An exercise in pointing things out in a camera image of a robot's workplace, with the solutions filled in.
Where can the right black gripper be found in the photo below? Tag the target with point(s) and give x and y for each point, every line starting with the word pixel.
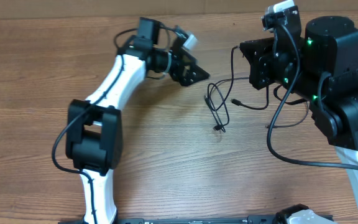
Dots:
pixel 257 55

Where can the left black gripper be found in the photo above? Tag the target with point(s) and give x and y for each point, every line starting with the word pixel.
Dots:
pixel 185 79

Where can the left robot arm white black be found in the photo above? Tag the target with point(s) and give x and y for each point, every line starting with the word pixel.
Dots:
pixel 91 143

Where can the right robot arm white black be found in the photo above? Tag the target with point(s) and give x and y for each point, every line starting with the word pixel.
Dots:
pixel 318 62

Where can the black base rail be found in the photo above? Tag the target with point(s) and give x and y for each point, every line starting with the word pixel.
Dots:
pixel 295 214

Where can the cardboard wall panel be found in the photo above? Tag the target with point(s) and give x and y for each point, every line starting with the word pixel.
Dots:
pixel 31 9

